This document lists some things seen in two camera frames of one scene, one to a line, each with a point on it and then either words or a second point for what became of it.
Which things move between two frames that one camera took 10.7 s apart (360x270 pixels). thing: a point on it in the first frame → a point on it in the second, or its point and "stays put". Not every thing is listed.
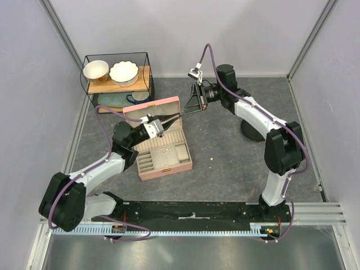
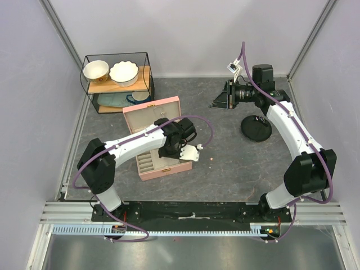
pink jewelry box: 167,154 stays put
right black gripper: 197,92 → 221,101
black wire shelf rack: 118,81 stays put
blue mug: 139,97 stays put
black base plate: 200,216 stays put
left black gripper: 167,125 → 161,153
